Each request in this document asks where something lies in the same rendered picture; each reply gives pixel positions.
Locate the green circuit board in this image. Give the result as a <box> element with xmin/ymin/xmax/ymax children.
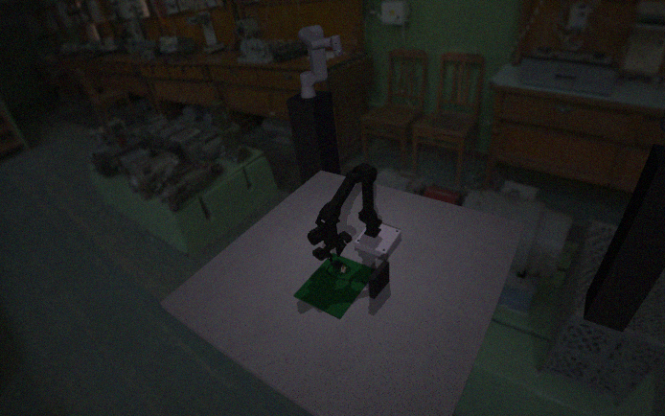
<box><xmin>294</xmin><ymin>253</ymin><xmax>376</xmax><ymax>319</ymax></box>

